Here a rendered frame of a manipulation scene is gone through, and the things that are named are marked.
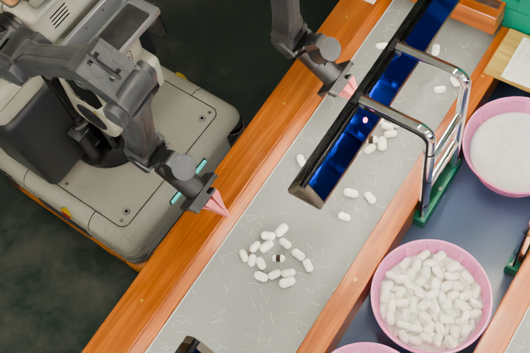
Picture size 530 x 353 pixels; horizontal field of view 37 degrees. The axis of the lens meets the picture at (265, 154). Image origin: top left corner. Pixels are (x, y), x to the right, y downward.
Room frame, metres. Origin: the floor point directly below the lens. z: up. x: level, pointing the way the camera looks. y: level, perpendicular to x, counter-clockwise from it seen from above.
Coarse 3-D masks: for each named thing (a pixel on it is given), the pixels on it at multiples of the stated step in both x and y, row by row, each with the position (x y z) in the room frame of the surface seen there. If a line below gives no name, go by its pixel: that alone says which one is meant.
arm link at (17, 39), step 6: (6, 30) 1.13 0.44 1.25; (0, 36) 1.13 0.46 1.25; (6, 36) 1.11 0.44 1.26; (12, 36) 1.10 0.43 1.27; (18, 36) 1.09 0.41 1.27; (24, 36) 1.09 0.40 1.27; (0, 42) 1.10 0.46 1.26; (6, 42) 1.12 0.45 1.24; (12, 42) 1.08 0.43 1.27; (18, 42) 1.08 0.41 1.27; (0, 48) 1.11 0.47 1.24; (6, 48) 1.07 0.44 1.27; (12, 48) 1.07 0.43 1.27; (18, 48) 1.06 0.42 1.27; (6, 54) 1.06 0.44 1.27; (12, 54) 1.05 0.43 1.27
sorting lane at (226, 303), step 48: (480, 48) 1.08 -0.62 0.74; (432, 96) 0.98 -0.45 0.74; (288, 192) 0.84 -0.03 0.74; (336, 192) 0.80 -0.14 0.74; (384, 192) 0.76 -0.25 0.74; (240, 240) 0.75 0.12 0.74; (288, 240) 0.71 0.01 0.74; (336, 240) 0.68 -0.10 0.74; (192, 288) 0.66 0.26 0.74; (240, 288) 0.63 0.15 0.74; (288, 288) 0.60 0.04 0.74; (240, 336) 0.52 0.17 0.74; (288, 336) 0.49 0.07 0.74
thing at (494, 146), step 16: (480, 128) 0.86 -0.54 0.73; (496, 128) 0.85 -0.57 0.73; (512, 128) 0.83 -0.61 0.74; (528, 128) 0.82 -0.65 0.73; (480, 144) 0.82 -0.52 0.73; (496, 144) 0.80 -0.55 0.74; (512, 144) 0.79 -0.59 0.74; (528, 144) 0.78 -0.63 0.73; (480, 160) 0.77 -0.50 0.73; (496, 160) 0.76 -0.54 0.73; (512, 160) 0.75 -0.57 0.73; (528, 160) 0.74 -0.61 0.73; (496, 176) 0.72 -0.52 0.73; (512, 176) 0.71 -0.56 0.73; (528, 176) 0.70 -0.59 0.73
